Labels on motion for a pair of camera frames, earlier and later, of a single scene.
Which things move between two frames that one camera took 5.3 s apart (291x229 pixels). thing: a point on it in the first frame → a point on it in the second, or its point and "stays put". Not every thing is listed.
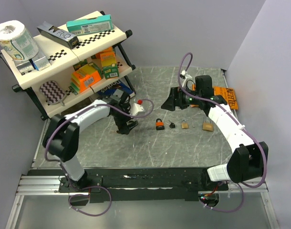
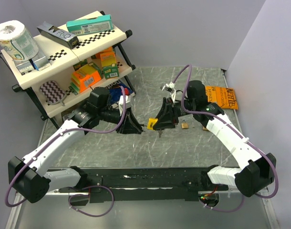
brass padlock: (184, 124) stays put
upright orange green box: (109, 67) stays put
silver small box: (24, 66) stays put
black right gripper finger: (173, 100) → (164, 122)
